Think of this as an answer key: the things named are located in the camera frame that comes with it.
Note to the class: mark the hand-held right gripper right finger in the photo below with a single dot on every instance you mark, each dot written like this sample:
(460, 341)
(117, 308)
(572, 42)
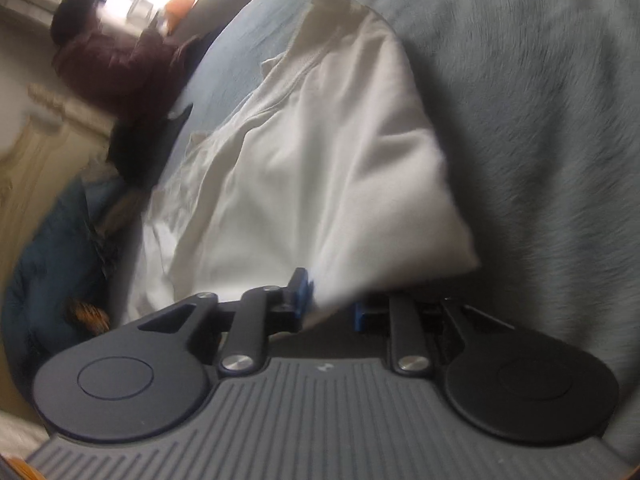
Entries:
(359, 317)

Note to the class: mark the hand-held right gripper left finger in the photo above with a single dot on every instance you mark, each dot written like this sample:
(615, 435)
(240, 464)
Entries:
(300, 300)

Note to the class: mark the white hoodie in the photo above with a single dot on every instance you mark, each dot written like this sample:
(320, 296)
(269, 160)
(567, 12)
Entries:
(310, 170)

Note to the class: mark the orange patterned packet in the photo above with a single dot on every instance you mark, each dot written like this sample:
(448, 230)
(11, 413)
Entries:
(90, 315)

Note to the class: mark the black cloth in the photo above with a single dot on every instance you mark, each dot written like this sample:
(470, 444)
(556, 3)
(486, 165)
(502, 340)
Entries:
(140, 150)

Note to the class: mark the blue quilt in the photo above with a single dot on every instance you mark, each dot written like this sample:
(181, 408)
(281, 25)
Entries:
(50, 270)

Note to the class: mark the cream carved headboard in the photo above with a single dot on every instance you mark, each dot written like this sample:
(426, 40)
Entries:
(35, 160)

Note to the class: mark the orange bag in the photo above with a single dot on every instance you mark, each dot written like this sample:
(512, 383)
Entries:
(179, 10)

